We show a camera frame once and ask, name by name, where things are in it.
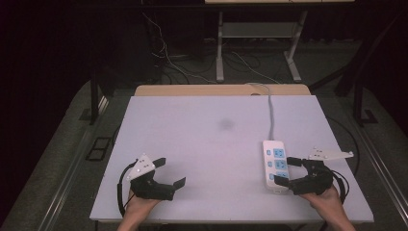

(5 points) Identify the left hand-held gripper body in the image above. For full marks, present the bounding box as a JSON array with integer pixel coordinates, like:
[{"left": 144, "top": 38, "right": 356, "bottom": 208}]
[{"left": 126, "top": 152, "right": 176, "bottom": 202}]

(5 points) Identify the white power strip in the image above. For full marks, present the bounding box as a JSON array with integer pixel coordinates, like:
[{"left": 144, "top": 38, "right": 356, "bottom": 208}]
[{"left": 262, "top": 140, "right": 291, "bottom": 194}]

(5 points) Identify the person's right hand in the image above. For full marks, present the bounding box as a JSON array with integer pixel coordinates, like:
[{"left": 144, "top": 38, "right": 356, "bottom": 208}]
[{"left": 299, "top": 185, "right": 343, "bottom": 219}]

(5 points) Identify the black floor cable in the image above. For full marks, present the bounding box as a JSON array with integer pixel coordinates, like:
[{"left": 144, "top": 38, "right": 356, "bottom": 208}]
[{"left": 326, "top": 115, "right": 362, "bottom": 178}]

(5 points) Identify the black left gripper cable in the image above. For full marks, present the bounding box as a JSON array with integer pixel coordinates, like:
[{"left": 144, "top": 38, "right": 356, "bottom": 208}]
[{"left": 115, "top": 159, "right": 140, "bottom": 218}]

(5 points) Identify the black floor frame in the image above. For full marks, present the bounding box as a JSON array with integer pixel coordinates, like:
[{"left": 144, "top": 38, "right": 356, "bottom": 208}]
[{"left": 85, "top": 137, "right": 113, "bottom": 162}]

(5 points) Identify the white metal desk frame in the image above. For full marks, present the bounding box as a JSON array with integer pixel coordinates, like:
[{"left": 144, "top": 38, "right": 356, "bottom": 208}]
[{"left": 215, "top": 10, "right": 309, "bottom": 84}]

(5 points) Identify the grey power strip cable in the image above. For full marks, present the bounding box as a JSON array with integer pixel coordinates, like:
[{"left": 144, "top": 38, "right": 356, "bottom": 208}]
[{"left": 245, "top": 82, "right": 277, "bottom": 142}]

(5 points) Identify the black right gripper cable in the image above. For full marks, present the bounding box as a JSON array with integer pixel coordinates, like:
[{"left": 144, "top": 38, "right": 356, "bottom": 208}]
[{"left": 330, "top": 168, "right": 351, "bottom": 205}]

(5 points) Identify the white table cover board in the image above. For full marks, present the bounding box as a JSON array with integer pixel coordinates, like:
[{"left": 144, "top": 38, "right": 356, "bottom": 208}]
[{"left": 89, "top": 94, "right": 375, "bottom": 224}]

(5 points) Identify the black metal stand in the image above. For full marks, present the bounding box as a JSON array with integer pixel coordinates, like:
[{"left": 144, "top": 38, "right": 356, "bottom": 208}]
[{"left": 351, "top": 28, "right": 380, "bottom": 128}]

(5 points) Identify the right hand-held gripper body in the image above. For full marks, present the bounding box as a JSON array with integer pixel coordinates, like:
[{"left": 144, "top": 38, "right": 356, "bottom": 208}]
[{"left": 288, "top": 146, "right": 355, "bottom": 196}]

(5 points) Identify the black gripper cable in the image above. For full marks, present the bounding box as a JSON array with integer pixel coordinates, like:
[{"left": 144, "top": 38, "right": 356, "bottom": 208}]
[
  {"left": 115, "top": 159, "right": 140, "bottom": 218},
  {"left": 330, "top": 168, "right": 351, "bottom": 205}
]

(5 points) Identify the metal floor rail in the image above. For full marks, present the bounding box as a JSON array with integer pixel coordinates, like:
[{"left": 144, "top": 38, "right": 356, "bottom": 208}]
[
  {"left": 38, "top": 95, "right": 111, "bottom": 231},
  {"left": 347, "top": 118, "right": 408, "bottom": 225}
]

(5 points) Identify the white floor cable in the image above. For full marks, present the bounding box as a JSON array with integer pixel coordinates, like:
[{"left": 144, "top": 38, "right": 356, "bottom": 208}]
[{"left": 141, "top": 12, "right": 217, "bottom": 85}]

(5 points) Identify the person's left hand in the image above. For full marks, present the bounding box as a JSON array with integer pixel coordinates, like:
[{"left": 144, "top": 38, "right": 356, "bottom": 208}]
[{"left": 122, "top": 188, "right": 162, "bottom": 222}]

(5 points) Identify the wooden table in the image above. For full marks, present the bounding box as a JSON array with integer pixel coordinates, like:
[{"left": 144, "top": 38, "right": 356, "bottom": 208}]
[{"left": 133, "top": 83, "right": 312, "bottom": 97}]

